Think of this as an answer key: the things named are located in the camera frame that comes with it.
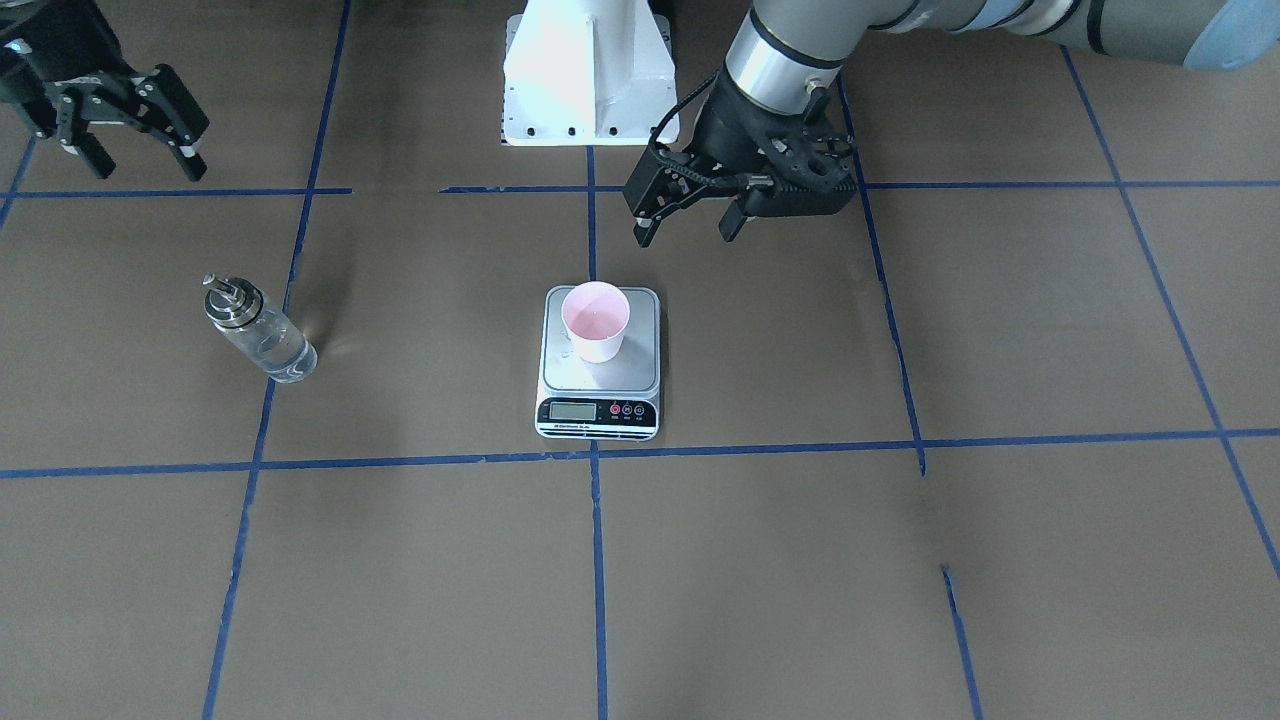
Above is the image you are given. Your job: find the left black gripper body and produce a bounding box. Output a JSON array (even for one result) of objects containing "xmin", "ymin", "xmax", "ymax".
[{"xmin": 690, "ymin": 76, "xmax": 829, "ymax": 202}]

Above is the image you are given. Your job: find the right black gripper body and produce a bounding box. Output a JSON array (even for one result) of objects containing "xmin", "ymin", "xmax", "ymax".
[{"xmin": 1, "ymin": 1, "xmax": 134, "ymax": 136}]

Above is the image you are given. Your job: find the pink plastic cup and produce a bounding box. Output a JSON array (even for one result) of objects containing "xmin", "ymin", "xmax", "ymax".
[{"xmin": 561, "ymin": 281, "xmax": 631, "ymax": 364}]

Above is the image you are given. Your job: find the glass sauce bottle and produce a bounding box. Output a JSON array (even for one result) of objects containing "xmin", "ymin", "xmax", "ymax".
[{"xmin": 202, "ymin": 274, "xmax": 317, "ymax": 383}]

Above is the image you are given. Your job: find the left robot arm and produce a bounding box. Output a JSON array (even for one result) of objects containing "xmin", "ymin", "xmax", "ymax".
[{"xmin": 623, "ymin": 1, "xmax": 1279, "ymax": 247}]

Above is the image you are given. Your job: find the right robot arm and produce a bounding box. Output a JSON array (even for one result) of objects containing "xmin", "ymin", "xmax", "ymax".
[{"xmin": 1, "ymin": 1, "xmax": 210, "ymax": 182}]

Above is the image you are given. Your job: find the digital kitchen scale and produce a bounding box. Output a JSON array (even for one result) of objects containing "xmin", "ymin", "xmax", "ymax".
[{"xmin": 534, "ymin": 284, "xmax": 662, "ymax": 441}]

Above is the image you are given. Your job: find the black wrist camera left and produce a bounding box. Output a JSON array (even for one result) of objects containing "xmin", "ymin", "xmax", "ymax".
[{"xmin": 741, "ymin": 86, "xmax": 856, "ymax": 218}]

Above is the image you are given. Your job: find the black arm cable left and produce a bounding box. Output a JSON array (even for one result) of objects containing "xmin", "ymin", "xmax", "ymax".
[{"xmin": 648, "ymin": 79, "xmax": 776, "ymax": 191}]

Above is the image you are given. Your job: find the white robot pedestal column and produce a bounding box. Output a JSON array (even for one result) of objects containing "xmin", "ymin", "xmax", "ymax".
[{"xmin": 500, "ymin": 1, "xmax": 677, "ymax": 147}]

